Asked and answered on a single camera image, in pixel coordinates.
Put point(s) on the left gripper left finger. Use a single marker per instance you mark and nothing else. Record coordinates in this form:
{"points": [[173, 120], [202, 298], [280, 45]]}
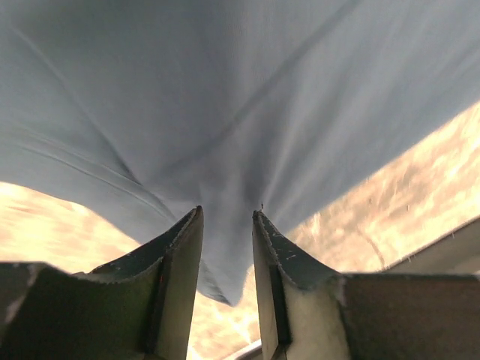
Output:
{"points": [[138, 306]]}

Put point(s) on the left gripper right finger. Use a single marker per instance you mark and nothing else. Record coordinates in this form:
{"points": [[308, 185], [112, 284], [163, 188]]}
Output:
{"points": [[356, 318]]}

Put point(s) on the blue-grey t-shirt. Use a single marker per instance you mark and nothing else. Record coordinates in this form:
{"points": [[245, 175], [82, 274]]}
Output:
{"points": [[142, 110]]}

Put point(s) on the aluminium rail frame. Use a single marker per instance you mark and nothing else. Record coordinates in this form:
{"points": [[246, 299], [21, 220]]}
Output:
{"points": [[442, 247]]}

